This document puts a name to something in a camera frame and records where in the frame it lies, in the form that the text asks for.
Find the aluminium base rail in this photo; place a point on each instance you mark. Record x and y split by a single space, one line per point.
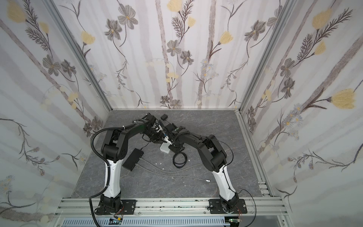
264 211

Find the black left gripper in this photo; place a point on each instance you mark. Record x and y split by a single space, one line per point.
154 132

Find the black network switch box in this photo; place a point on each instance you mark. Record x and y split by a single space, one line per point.
133 159

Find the white slotted cable duct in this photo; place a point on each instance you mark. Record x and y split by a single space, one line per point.
164 222

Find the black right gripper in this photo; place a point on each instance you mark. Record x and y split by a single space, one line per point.
172 136

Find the white rectangular device box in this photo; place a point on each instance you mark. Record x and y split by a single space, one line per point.
165 148

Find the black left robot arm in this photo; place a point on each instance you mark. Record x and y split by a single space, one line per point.
111 146

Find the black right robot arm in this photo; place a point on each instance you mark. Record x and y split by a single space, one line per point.
213 158

